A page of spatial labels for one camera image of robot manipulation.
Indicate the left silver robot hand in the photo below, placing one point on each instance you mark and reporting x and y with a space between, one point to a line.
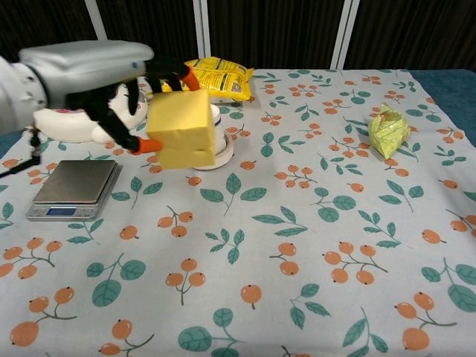
89 70

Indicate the silver digital kitchen scale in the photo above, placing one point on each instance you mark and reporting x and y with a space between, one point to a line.
74 182

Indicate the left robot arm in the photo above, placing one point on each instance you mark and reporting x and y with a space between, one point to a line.
18 96

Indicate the white seal fishing toy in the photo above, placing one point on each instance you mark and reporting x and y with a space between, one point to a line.
67 126

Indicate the yellow snack bag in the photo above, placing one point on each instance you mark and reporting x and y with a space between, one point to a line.
223 78

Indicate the white tape roll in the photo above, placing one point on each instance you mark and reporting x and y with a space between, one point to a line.
225 156

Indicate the floral print tablecloth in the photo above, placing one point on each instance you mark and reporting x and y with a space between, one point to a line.
260 260

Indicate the crumpled green wrapper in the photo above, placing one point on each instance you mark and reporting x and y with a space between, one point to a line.
386 134

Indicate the white partition post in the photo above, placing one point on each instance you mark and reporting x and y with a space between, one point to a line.
201 29
98 22
344 33

